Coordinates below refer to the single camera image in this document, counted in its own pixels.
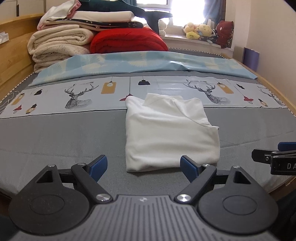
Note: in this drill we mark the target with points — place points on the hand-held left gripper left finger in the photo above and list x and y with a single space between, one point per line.
99 165

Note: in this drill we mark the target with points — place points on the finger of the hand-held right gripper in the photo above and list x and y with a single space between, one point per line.
286 146
260 156

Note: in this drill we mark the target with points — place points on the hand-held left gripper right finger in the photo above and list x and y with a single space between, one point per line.
188 168

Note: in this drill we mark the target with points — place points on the white shirt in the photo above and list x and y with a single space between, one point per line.
166 134

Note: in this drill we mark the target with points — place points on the deer printed sheet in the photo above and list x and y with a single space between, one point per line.
57 97

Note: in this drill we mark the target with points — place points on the purple box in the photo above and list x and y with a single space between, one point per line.
251 59

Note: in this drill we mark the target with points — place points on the light blue patterned sheet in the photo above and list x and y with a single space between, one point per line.
138 61

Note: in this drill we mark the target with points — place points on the white window sill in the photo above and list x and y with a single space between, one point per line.
185 44

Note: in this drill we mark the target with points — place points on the dark red cushion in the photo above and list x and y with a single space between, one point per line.
224 33

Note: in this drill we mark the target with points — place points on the red folded quilt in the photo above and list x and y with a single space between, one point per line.
127 40

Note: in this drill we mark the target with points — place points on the cream folded blanket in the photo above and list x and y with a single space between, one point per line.
57 39

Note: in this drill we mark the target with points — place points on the yellow-headed plush doll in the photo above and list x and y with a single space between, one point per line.
205 31

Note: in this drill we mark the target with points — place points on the yellow plush toy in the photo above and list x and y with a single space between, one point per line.
192 31

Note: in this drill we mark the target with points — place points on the small white plush toy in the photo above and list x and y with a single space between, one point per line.
162 27

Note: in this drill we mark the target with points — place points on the white folded quilt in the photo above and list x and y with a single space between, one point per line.
104 16

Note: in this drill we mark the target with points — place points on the blue curtain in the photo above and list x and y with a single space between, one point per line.
215 10

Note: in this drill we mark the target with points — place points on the window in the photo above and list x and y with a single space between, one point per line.
180 11

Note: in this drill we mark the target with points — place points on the dark teal shark plush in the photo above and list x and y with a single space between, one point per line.
138 11

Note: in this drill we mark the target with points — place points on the white and pink cloth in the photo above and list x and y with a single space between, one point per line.
60 11

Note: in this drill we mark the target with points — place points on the tissue pack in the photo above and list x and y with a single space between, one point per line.
3 38

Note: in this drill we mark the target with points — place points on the wooden bed frame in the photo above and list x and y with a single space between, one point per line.
13 58

